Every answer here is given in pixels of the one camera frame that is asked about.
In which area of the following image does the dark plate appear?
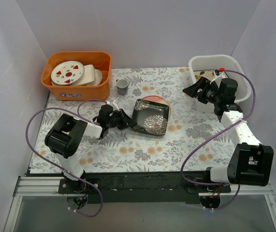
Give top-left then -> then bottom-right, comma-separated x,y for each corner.
142,95 -> 171,119

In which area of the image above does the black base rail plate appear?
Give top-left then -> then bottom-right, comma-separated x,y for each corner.
58,169 -> 233,203

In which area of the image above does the black floral rectangular plate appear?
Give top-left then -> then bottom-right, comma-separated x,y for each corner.
132,99 -> 170,136

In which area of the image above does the orange plastic bin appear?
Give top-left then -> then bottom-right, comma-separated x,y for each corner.
41,51 -> 112,101

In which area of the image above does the square floral plate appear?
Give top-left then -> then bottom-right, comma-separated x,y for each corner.
193,70 -> 227,81

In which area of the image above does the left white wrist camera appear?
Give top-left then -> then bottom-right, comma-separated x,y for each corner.
106,100 -> 120,111

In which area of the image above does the white plastic bin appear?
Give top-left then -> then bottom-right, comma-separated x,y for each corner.
188,54 -> 252,104

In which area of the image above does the cream rectangular plate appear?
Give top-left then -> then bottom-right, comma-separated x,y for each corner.
74,64 -> 95,86

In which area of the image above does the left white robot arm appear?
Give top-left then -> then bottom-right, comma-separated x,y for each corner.
45,105 -> 137,193

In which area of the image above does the small grey white cup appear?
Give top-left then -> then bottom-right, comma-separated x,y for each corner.
116,79 -> 129,96

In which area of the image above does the round watermelon pattern plate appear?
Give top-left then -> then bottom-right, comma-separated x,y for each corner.
50,60 -> 84,86

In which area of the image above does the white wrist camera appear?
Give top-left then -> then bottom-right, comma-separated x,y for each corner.
106,100 -> 120,111
212,68 -> 226,82

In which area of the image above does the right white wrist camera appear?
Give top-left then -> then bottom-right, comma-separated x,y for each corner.
212,68 -> 226,82

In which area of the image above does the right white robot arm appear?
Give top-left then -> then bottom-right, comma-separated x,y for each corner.
183,77 -> 274,192

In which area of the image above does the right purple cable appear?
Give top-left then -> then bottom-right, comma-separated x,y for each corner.
180,68 -> 257,210

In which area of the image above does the small cream plate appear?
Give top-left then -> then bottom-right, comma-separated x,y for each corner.
88,69 -> 103,86

